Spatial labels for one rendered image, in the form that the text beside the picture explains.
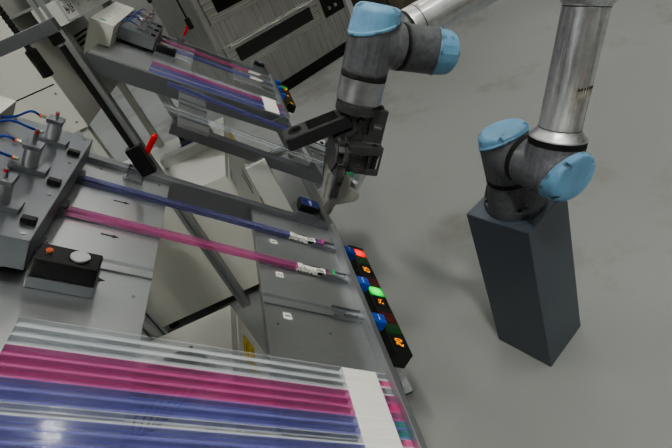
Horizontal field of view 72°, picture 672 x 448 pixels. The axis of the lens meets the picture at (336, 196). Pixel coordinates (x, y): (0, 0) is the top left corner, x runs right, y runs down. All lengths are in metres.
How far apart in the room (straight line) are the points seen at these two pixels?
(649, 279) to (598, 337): 0.29
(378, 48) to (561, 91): 0.43
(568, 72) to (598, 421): 0.94
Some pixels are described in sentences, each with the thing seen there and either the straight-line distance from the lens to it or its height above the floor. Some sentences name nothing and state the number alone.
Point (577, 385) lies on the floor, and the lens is 1.58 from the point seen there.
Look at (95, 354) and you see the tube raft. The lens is 0.63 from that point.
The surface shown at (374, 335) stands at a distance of 0.82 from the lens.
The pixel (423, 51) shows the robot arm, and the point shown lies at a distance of 0.77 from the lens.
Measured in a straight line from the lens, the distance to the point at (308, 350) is 0.75.
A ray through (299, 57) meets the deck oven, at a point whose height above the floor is 0.22.
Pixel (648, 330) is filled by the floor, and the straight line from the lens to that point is 1.70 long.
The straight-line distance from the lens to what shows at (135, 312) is 0.70.
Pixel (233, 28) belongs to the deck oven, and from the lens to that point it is 4.18.
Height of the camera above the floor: 1.35
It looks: 32 degrees down
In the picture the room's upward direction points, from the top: 24 degrees counter-clockwise
